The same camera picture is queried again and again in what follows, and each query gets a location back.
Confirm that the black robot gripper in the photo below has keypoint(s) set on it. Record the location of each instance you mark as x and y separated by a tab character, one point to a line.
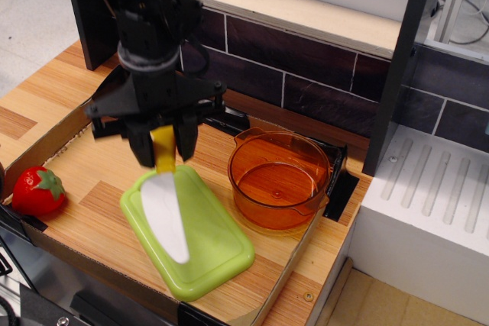
152	100

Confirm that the white knife yellow handle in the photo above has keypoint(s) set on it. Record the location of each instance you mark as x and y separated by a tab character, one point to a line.
159	197

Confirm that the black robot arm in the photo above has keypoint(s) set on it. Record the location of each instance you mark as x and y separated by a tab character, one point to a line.
151	33

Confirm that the green plastic cutting board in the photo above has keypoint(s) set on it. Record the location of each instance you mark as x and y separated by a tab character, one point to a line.
218	248

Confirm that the cardboard fence with black tape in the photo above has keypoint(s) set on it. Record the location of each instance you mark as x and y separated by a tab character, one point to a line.
91	244

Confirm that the orange transparent plastic pot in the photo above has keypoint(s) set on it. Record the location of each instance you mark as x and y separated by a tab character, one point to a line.
279	179

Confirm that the red toy strawberry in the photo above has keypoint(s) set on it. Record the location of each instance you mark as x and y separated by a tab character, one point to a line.
38	191

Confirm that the white dish drying rack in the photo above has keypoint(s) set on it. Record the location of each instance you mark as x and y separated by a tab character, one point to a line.
423	224

